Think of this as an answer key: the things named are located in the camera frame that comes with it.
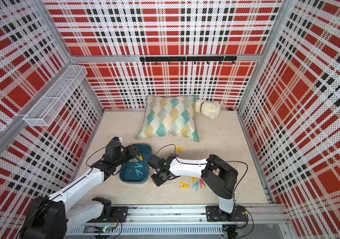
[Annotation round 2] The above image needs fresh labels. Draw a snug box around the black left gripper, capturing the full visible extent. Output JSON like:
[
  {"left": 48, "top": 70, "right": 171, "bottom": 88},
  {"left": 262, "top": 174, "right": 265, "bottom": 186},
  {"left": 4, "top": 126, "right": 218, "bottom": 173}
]
[{"left": 114, "top": 144, "right": 138, "bottom": 167}]

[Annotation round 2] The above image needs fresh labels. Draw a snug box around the teal clothespin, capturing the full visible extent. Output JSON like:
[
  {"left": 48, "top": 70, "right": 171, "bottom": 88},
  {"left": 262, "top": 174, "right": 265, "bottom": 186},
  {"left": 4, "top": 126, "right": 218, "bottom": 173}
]
[
  {"left": 134, "top": 162, "right": 144, "bottom": 168},
  {"left": 192, "top": 180, "right": 199, "bottom": 191},
  {"left": 135, "top": 168, "right": 144, "bottom": 178}
]

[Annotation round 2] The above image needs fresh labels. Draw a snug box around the dark teal storage box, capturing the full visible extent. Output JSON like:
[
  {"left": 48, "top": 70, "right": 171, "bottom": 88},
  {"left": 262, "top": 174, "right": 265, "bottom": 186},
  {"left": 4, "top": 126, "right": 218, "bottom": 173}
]
[{"left": 119, "top": 144, "right": 152, "bottom": 184}]

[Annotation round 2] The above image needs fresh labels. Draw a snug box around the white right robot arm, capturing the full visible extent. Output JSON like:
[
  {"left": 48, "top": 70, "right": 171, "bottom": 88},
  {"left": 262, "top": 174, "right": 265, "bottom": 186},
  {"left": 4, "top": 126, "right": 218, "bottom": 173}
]
[{"left": 148, "top": 154, "right": 238, "bottom": 214}]

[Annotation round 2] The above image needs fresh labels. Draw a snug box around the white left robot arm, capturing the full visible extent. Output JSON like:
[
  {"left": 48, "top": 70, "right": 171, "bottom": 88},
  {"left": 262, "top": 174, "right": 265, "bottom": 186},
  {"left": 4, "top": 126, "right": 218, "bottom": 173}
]
[{"left": 17, "top": 137, "right": 138, "bottom": 239}]

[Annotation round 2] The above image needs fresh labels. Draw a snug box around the teal clothespin front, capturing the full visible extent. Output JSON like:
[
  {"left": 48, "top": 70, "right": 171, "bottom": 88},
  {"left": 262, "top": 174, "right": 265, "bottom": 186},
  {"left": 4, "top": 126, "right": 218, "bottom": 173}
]
[{"left": 192, "top": 180, "right": 199, "bottom": 191}]

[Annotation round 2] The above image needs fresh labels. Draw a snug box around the red clothespin front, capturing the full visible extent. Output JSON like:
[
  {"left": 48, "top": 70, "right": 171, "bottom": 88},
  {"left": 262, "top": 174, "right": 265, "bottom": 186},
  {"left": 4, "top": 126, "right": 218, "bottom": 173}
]
[{"left": 199, "top": 178, "right": 206, "bottom": 188}]

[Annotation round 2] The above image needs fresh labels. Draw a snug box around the patterned teal gold pillow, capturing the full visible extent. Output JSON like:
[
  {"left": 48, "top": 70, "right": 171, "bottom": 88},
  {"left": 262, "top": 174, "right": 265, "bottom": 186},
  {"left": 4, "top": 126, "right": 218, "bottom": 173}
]
[{"left": 136, "top": 95, "right": 199, "bottom": 142}]

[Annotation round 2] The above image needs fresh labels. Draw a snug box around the white plush teddy bear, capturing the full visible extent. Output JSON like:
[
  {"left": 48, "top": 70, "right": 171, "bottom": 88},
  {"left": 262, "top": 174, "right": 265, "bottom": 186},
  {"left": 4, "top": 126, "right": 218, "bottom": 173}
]
[{"left": 195, "top": 100, "right": 221, "bottom": 120}]

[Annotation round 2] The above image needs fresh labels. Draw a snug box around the green circuit board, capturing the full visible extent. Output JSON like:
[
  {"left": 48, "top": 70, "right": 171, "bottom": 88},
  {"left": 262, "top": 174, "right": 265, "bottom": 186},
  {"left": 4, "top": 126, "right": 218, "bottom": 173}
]
[{"left": 93, "top": 226, "right": 115, "bottom": 234}]

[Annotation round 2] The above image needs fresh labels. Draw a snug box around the white wire mesh shelf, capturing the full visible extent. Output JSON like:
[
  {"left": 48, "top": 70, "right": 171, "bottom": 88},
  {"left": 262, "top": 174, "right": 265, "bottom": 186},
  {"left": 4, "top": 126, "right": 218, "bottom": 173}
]
[{"left": 24, "top": 65, "right": 87, "bottom": 127}]

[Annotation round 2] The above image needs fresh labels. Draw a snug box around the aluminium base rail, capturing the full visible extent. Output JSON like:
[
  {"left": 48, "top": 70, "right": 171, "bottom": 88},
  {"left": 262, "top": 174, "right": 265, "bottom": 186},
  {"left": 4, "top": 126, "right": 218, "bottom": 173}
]
[{"left": 67, "top": 204, "right": 294, "bottom": 239}]

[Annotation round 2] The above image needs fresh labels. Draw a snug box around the black wall hook rail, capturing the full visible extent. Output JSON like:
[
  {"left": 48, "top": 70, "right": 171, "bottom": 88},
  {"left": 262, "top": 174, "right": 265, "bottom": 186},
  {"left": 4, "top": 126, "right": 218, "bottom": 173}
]
[{"left": 140, "top": 56, "right": 237, "bottom": 64}]

